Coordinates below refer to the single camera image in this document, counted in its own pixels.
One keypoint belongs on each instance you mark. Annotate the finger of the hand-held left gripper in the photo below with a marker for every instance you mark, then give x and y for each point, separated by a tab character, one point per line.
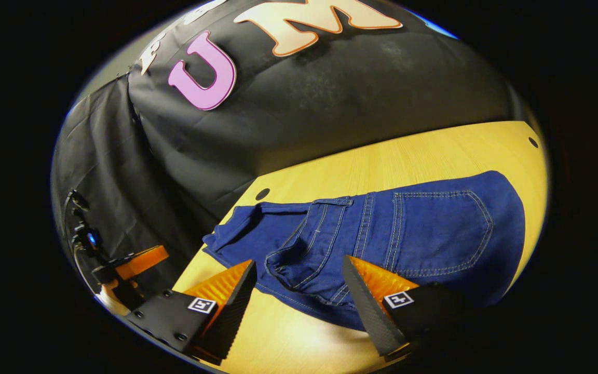
143	261

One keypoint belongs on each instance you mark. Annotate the black backdrop cloth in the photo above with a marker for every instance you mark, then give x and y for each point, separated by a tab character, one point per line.
330	104

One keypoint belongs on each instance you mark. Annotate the blue denim jeans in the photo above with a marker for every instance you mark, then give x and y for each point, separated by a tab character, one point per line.
434	228

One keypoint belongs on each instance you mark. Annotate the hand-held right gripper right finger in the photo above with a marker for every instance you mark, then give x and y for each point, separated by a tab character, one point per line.
369	311

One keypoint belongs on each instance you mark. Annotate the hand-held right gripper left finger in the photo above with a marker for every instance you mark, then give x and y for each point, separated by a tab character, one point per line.
234	311

